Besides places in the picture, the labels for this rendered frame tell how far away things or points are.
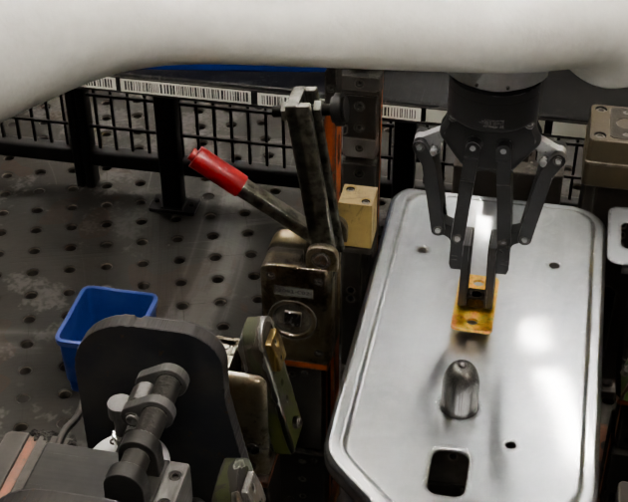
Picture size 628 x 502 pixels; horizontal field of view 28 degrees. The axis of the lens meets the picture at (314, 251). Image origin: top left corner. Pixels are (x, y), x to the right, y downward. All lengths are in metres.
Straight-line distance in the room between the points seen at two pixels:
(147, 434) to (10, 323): 0.89
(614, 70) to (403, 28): 0.16
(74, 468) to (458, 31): 0.37
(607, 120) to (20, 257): 0.84
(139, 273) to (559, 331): 0.73
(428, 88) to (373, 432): 0.53
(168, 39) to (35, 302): 1.00
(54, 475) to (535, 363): 0.48
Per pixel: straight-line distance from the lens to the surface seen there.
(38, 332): 1.65
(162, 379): 0.84
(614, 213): 1.33
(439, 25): 0.75
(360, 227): 1.22
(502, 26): 0.76
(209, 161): 1.13
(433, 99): 1.44
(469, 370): 1.05
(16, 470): 0.95
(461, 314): 1.15
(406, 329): 1.16
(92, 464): 0.83
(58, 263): 1.76
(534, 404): 1.10
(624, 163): 1.35
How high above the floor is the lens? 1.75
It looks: 37 degrees down
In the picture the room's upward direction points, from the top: straight up
